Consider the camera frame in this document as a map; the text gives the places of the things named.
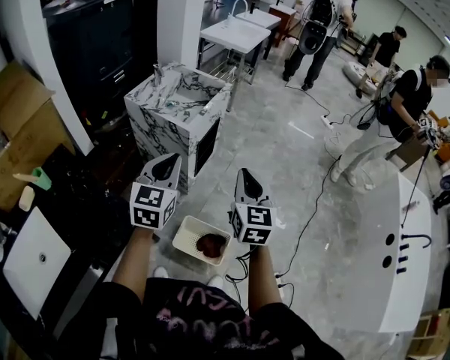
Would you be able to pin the white marble sink cabinet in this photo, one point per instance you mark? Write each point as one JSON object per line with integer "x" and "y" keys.
{"x": 161, "y": 126}

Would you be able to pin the dark red cloth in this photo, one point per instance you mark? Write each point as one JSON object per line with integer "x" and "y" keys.
{"x": 210, "y": 246}

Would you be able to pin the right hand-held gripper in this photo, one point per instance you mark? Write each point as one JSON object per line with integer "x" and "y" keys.
{"x": 255, "y": 223}

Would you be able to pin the cream soap bar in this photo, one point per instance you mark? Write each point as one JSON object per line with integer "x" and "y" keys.
{"x": 27, "y": 198}

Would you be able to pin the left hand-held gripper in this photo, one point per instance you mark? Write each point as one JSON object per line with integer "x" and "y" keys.
{"x": 150, "y": 204}

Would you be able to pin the chrome faucet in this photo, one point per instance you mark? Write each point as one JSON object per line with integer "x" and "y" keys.
{"x": 0, "y": 227}
{"x": 157, "y": 75}

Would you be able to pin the white plastic basket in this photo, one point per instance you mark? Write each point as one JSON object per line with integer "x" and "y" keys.
{"x": 185, "y": 234}

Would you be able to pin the wooden stool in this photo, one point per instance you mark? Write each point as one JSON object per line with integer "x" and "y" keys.
{"x": 410, "y": 152}

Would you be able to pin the black marble vanity table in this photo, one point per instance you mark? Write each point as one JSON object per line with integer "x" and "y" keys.
{"x": 82, "y": 201}

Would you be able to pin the person's right forearm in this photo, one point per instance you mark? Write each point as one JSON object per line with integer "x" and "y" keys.
{"x": 264, "y": 279}

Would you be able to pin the white sink on metal stand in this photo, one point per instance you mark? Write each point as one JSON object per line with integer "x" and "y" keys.
{"x": 232, "y": 36}
{"x": 258, "y": 19}

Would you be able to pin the person's left white shoe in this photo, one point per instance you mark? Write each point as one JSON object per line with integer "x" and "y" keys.
{"x": 161, "y": 273}

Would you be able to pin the person's left forearm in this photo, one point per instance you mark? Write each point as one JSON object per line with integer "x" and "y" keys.
{"x": 135, "y": 264}

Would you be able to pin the white rectangular sink basin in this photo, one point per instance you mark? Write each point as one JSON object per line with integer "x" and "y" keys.
{"x": 37, "y": 253}

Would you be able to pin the large cardboard box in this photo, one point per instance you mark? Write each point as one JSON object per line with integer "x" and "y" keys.
{"x": 22, "y": 126}

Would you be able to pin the black faucet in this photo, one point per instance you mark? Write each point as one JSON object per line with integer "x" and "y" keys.
{"x": 416, "y": 236}

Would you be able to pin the white vanity top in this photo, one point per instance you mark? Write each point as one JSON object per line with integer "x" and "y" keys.
{"x": 401, "y": 216}

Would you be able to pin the green plastic cup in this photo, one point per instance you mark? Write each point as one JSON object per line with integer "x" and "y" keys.
{"x": 42, "y": 179}

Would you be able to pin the person's black shirt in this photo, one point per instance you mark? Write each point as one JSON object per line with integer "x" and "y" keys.
{"x": 195, "y": 324}

